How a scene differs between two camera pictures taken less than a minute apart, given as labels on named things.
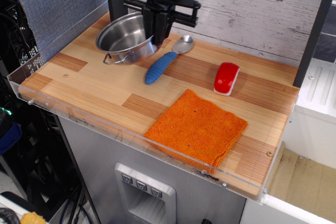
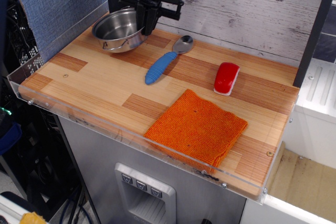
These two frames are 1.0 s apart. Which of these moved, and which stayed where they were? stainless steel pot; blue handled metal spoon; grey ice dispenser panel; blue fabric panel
Moved: stainless steel pot
Stayed: grey ice dispenser panel; blue handled metal spoon; blue fabric panel
